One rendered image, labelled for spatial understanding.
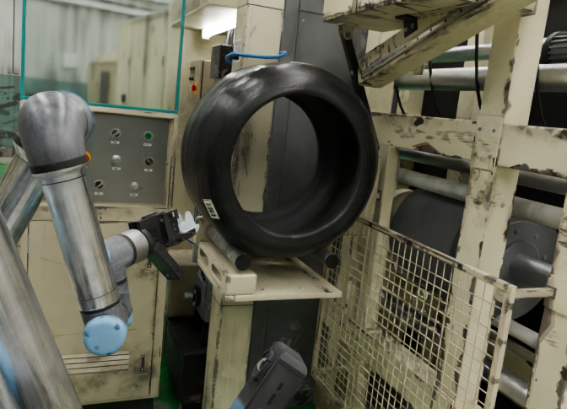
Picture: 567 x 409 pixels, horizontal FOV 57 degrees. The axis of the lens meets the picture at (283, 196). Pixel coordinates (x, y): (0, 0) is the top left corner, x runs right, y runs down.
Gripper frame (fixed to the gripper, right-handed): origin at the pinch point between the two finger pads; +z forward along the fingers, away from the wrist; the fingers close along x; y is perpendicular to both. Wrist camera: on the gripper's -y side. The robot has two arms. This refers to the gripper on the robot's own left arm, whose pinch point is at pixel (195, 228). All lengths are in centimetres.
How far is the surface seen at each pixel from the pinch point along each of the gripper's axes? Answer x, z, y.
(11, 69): 737, 484, 211
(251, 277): -3.5, 13.9, -18.6
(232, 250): 2.3, 16.1, -10.7
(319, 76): -27, 34, 32
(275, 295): -6.6, 19.3, -26.2
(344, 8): -29, 58, 52
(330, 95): -29, 35, 26
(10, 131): 762, 467, 109
